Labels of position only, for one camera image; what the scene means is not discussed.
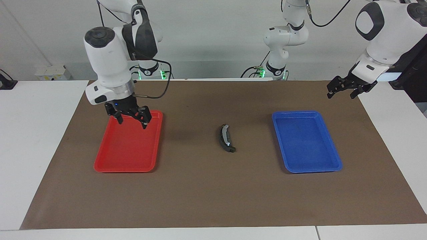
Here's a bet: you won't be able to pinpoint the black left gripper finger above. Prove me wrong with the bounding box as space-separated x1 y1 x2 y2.
326 77 344 99
349 86 367 99

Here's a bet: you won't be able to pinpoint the curved metal brake shoe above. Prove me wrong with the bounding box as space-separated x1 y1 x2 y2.
219 124 235 151

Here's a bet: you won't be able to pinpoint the red plastic tray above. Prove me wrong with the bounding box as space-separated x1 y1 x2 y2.
94 110 163 173

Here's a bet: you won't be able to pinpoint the black stand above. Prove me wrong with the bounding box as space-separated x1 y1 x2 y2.
377 43 427 104

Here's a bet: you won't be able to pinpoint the blue plastic tray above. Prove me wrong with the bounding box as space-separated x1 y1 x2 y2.
272 111 343 174

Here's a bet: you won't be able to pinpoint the brown table mat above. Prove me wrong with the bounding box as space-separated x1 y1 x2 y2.
19 80 427 230

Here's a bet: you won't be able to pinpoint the black table clamp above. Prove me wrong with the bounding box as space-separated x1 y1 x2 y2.
0 69 18 90

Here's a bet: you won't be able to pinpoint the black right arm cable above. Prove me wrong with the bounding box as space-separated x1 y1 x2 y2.
97 0 172 100

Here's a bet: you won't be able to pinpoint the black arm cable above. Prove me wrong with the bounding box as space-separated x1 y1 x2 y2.
97 0 172 100
305 0 351 28

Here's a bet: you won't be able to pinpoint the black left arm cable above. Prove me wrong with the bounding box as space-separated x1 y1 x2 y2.
305 0 351 28

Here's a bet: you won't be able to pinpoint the white wall socket box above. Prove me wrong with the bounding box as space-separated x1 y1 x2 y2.
35 65 71 81

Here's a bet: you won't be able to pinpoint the black base cable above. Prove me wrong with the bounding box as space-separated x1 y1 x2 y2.
241 50 271 78

